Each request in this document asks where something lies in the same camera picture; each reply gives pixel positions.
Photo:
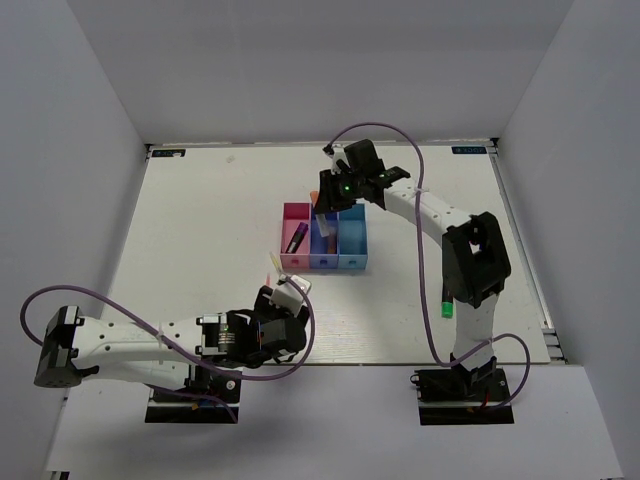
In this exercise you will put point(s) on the left blue corner label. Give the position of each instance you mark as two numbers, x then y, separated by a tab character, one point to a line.
168	153

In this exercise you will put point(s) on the dark blue container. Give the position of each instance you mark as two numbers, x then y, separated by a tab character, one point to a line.
319	258

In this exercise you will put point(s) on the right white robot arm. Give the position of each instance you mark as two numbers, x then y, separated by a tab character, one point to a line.
474	260

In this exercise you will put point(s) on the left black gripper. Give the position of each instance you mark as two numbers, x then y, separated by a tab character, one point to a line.
262	305

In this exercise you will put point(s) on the blue corner label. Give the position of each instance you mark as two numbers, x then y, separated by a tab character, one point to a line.
469	150
168	153

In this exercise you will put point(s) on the yellow pen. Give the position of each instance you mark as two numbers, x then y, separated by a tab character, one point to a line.
277	265

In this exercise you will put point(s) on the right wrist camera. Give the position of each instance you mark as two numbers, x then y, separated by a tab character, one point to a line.
339	162

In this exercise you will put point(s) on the right blue corner label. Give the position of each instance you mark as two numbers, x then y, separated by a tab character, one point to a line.
469	150

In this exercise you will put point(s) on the black purple highlighter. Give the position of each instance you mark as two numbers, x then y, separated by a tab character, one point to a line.
297	238

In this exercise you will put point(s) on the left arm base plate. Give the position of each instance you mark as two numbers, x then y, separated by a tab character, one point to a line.
204	398

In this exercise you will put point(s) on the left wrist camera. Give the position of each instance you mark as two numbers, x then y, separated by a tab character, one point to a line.
287	293

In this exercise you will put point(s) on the yellow orange highlighter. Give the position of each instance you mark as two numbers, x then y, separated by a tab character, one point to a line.
331	244

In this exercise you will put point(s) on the pink container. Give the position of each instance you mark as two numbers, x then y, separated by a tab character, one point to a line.
293	214

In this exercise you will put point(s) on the light blue container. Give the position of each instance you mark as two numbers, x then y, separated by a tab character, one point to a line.
352	238

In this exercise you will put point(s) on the grey orange highlighter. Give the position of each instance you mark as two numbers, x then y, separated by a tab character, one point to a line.
323	225

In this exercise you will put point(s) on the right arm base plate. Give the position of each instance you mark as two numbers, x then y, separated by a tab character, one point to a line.
444	400

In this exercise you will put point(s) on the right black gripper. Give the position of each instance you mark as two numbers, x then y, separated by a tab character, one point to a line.
328	199

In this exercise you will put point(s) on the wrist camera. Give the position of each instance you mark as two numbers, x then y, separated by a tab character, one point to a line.
339	162
287	293

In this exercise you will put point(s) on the black green highlighter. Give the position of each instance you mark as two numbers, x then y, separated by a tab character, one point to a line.
447	303

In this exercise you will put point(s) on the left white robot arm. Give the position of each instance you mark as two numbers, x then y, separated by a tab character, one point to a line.
183	355

